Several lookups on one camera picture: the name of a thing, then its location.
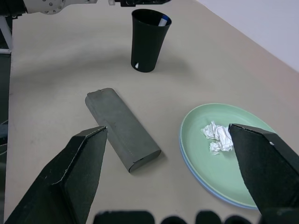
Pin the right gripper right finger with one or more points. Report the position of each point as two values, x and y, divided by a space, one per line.
268 172

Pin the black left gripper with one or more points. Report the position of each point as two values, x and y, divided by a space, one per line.
142 2

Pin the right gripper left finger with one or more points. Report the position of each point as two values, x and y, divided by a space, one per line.
65 177

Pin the white marker with blue cap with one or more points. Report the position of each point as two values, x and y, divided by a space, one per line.
163 21

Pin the white tissue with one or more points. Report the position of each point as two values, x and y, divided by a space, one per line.
219 137

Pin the green plastic plate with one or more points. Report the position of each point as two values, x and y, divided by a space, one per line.
205 163

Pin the grey glasses case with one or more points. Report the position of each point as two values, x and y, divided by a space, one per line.
121 130

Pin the black plastic cup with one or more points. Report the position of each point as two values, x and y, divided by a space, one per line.
144 46

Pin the blue plastic plate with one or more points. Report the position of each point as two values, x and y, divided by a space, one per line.
190 168

